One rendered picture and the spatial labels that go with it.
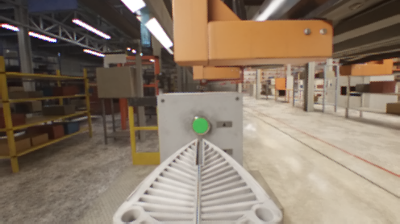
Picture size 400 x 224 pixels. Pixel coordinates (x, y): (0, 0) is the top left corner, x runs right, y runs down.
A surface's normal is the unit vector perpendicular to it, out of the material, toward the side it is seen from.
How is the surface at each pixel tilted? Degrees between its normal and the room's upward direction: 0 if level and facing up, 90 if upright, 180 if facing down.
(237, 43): 90
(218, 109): 90
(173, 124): 90
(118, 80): 90
